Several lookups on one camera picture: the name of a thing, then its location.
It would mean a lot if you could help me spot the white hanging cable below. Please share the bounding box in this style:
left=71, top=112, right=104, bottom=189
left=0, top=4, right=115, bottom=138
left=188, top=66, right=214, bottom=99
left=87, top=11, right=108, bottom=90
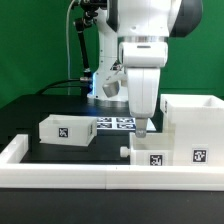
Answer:
left=65, top=0, right=77, bottom=96

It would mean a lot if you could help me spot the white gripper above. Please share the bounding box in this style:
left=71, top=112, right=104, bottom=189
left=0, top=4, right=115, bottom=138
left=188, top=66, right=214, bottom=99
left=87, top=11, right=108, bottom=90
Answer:
left=119, top=42, right=168, bottom=138

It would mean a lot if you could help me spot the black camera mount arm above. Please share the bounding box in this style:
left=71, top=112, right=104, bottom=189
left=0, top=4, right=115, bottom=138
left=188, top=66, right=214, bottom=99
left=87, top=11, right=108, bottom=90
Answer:
left=74, top=0, right=107, bottom=77

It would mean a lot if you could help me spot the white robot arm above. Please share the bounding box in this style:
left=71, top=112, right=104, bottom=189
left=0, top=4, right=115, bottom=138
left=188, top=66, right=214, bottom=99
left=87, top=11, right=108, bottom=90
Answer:
left=91, top=0, right=203, bottom=138

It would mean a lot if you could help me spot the white U-shaped border frame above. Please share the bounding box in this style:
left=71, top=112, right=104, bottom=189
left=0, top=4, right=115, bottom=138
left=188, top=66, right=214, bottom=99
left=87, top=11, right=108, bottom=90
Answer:
left=0, top=134, right=224, bottom=191

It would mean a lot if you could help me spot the white drawer tray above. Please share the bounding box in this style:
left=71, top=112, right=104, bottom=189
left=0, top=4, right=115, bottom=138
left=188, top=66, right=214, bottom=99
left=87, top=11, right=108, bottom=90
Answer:
left=120, top=133, right=174, bottom=166
left=39, top=115, right=97, bottom=146

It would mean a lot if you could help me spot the white front drawer tray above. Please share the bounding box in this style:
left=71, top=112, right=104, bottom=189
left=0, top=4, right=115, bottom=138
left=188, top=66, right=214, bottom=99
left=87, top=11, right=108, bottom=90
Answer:
left=120, top=133, right=174, bottom=166

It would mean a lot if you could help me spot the white drawer cabinet box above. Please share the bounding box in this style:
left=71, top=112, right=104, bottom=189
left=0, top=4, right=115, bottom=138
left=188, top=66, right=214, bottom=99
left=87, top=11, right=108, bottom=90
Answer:
left=160, top=94, right=224, bottom=167

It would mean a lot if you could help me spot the white marker tag sheet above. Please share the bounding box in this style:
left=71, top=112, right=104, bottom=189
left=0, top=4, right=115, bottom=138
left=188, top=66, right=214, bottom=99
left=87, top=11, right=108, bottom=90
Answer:
left=96, top=116, right=157, bottom=132

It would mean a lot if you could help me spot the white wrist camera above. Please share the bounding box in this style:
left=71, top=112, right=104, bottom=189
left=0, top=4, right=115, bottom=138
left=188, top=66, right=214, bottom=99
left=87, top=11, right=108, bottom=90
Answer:
left=102, top=80, right=127, bottom=98

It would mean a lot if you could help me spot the black cable on table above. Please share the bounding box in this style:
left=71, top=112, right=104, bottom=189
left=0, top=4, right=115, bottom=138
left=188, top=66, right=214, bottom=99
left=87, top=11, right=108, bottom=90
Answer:
left=35, top=76, right=94, bottom=96

